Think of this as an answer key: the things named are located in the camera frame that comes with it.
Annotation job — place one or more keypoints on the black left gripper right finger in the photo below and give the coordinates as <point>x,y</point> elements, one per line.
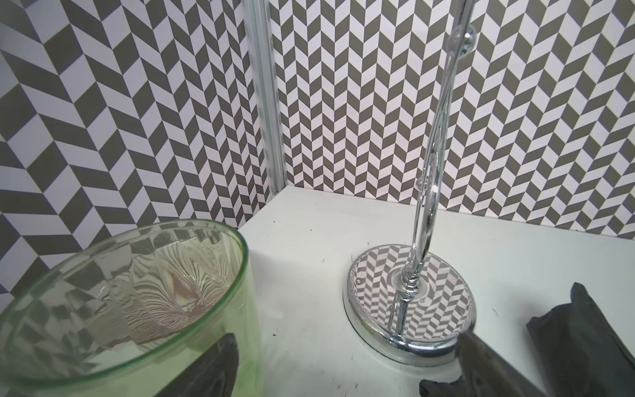
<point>483,373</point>

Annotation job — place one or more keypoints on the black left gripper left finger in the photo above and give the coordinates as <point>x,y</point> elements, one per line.
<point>213,374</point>

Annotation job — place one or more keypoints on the black umbrella sleeve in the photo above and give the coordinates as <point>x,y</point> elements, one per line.
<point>580,351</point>

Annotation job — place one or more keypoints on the green glass cup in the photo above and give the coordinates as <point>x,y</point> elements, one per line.
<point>126,316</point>

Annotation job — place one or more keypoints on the chrome wire stand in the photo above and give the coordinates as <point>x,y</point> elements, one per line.
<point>403,301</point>

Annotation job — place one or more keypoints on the aluminium corner post left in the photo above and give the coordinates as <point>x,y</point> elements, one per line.
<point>262,54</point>

